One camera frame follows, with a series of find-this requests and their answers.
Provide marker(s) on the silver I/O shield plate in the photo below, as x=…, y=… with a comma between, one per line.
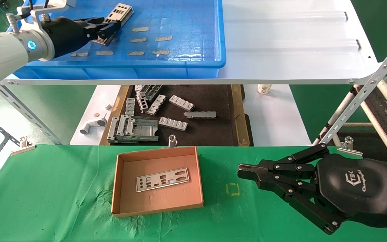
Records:
x=122, y=11
x=170, y=174

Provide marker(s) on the white pipe fitting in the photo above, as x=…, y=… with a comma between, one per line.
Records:
x=92, y=126

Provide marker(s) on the metal plate in bin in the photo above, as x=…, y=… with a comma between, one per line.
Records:
x=100, y=42

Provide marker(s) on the grey perforated shelf upright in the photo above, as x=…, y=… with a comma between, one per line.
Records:
x=364, y=95
x=29, y=114

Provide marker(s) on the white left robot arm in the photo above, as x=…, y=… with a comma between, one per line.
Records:
x=2, y=50

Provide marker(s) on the white metal shelf board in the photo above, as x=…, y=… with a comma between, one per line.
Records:
x=281, y=40

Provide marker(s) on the long grey metal bracket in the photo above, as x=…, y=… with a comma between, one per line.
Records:
x=200, y=115

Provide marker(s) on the white paper cup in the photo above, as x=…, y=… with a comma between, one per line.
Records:
x=264, y=88

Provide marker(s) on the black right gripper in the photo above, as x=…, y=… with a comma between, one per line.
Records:
x=364, y=188

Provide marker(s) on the silver binder clip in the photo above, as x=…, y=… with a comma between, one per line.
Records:
x=172, y=141
x=348, y=141
x=24, y=143

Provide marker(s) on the narrow grey metal bracket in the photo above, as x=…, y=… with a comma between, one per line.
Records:
x=113, y=126
x=124, y=124

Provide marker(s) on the black felt-lined wooden tray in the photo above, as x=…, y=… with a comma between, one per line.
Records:
x=210, y=131

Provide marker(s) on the shallow cardboard box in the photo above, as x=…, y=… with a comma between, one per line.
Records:
x=166, y=201

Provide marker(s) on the silver slotted metal bracket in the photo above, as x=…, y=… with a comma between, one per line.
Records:
x=181, y=103
x=155, y=105
x=173, y=123
x=130, y=106

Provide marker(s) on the black rack mat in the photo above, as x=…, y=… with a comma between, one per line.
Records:
x=378, y=111

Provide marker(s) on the blue plastic tray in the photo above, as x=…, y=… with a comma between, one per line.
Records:
x=186, y=20

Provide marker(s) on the white pipe rack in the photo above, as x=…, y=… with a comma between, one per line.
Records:
x=364, y=125

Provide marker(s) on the silver ladder-shaped metal bracket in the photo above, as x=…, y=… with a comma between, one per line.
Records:
x=142, y=101

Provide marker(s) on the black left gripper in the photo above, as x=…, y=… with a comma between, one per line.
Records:
x=67, y=35

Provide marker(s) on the large grey metal plate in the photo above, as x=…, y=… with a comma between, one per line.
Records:
x=146, y=129

